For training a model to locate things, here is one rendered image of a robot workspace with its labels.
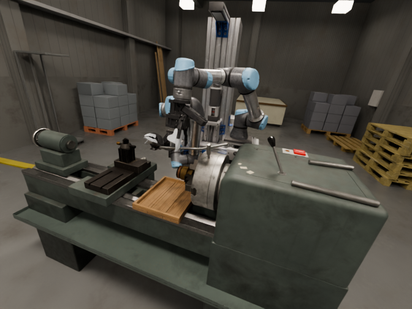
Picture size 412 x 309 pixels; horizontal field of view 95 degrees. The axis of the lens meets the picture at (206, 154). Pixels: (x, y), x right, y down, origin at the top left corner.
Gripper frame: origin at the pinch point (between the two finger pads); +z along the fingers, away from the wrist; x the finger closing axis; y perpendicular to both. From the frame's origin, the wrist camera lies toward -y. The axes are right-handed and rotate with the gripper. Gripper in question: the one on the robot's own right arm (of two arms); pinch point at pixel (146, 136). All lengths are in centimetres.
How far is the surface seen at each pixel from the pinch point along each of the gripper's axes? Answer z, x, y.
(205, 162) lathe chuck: -3.9, -28.5, -29.5
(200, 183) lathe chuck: -1.5, -37.5, -24.5
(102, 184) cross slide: 6.9, -17.5, 35.0
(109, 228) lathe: -16, -41, 65
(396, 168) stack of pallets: -367, -70, -214
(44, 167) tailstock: 11, 15, 90
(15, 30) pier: -20, 329, 242
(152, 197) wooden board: -13.0, -32.1, 16.9
